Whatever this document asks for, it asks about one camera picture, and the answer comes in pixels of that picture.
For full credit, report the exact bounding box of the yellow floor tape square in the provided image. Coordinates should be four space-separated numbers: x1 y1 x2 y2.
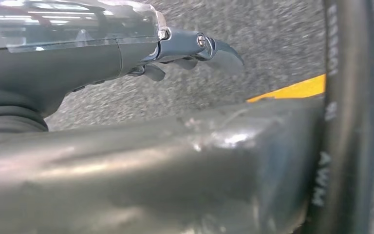
246 51 374 103

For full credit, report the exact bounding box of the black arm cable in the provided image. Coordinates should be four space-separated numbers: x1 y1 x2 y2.
303 0 374 234

